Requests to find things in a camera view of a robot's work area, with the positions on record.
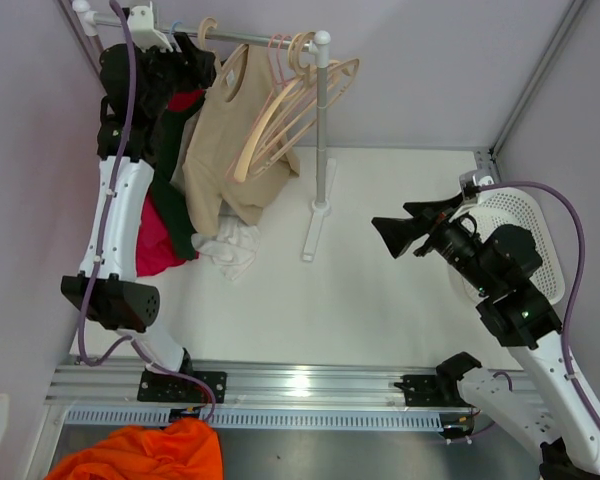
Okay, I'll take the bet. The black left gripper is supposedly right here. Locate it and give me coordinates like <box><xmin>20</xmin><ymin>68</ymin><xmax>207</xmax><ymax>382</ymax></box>
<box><xmin>134</xmin><ymin>33</ymin><xmax>215</xmax><ymax>118</ymax></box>

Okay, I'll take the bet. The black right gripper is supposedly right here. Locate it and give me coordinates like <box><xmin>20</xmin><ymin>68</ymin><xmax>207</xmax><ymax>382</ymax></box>
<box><xmin>371</xmin><ymin>193</ymin><xmax>496</xmax><ymax>295</ymax></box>

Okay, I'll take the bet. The beige t shirt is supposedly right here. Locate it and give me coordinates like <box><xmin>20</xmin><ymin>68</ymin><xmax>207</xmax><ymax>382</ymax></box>
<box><xmin>183</xmin><ymin>45</ymin><xmax>300</xmax><ymax>237</ymax></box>

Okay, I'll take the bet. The beige wooden hanger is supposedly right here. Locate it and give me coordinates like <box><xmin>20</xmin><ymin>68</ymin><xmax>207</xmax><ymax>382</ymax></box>
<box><xmin>196</xmin><ymin>17</ymin><xmax>247</xmax><ymax>73</ymax></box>

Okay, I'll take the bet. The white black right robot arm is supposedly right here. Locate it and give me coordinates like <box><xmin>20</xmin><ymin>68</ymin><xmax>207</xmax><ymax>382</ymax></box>
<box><xmin>371</xmin><ymin>195</ymin><xmax>600</xmax><ymax>479</ymax></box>

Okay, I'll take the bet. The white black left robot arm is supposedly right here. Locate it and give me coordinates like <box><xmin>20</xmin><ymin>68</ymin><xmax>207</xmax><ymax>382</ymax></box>
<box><xmin>61</xmin><ymin>44</ymin><xmax>216</xmax><ymax>401</ymax></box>

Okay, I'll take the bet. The green white raglan shirt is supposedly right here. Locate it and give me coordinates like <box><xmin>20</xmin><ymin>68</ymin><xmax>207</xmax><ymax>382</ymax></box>
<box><xmin>136</xmin><ymin>33</ymin><xmax>260</xmax><ymax>280</ymax></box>

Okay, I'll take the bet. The pink plastic hanger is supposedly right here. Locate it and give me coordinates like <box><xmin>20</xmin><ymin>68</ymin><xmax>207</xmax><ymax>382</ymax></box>
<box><xmin>229</xmin><ymin>33</ymin><xmax>341</xmax><ymax>176</ymax></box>

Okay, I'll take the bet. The beige empty hanger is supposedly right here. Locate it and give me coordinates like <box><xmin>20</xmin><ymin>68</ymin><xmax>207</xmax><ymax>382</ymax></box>
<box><xmin>232</xmin><ymin>31</ymin><xmax>360</xmax><ymax>184</ymax></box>

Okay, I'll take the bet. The red t shirt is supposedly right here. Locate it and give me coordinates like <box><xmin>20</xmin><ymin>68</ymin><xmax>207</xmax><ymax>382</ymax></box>
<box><xmin>136</xmin><ymin>90</ymin><xmax>205</xmax><ymax>277</ymax></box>

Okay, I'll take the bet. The white perforated laundry basket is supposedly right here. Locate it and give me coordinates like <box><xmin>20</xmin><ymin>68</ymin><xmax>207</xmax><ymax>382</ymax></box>
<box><xmin>455</xmin><ymin>188</ymin><xmax>565</xmax><ymax>306</ymax></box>

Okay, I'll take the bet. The white clothes rack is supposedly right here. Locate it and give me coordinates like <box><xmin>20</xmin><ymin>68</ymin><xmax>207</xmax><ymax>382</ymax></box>
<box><xmin>71</xmin><ymin>1</ymin><xmax>337</xmax><ymax>263</ymax></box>

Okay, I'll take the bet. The orange cloth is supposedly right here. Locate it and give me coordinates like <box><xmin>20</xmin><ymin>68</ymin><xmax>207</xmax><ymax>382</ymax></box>
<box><xmin>46</xmin><ymin>418</ymin><xmax>224</xmax><ymax>479</ymax></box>

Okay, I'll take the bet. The blue wire hanger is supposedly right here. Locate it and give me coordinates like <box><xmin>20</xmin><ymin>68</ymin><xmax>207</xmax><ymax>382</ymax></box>
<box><xmin>169</xmin><ymin>20</ymin><xmax>187</xmax><ymax>51</ymax></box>

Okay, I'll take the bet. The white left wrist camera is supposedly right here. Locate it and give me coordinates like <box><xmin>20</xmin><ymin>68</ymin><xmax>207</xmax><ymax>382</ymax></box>
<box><xmin>127</xmin><ymin>1</ymin><xmax>173</xmax><ymax>52</ymax></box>

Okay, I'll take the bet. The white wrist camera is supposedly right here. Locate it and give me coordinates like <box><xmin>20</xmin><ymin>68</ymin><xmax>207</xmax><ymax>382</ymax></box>
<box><xmin>459</xmin><ymin>169</ymin><xmax>494</xmax><ymax>199</ymax></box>
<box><xmin>127</xmin><ymin>1</ymin><xmax>173</xmax><ymax>52</ymax></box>

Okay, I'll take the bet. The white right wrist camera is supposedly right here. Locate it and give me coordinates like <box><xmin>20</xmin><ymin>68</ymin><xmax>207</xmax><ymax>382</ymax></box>
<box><xmin>459</xmin><ymin>169</ymin><xmax>494</xmax><ymax>199</ymax></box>

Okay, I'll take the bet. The aluminium corner frame post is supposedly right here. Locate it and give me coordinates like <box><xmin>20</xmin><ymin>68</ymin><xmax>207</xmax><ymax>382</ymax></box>
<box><xmin>474</xmin><ymin>0</ymin><xmax>591</xmax><ymax>182</ymax></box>

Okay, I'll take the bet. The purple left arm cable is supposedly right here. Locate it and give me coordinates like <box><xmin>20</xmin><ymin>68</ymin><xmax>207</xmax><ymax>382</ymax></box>
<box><xmin>76</xmin><ymin>0</ymin><xmax>217</xmax><ymax>422</ymax></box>

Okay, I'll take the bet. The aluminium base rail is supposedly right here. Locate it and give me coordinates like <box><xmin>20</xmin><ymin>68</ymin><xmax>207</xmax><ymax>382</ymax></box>
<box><xmin>44</xmin><ymin>363</ymin><xmax>556</xmax><ymax>432</ymax></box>

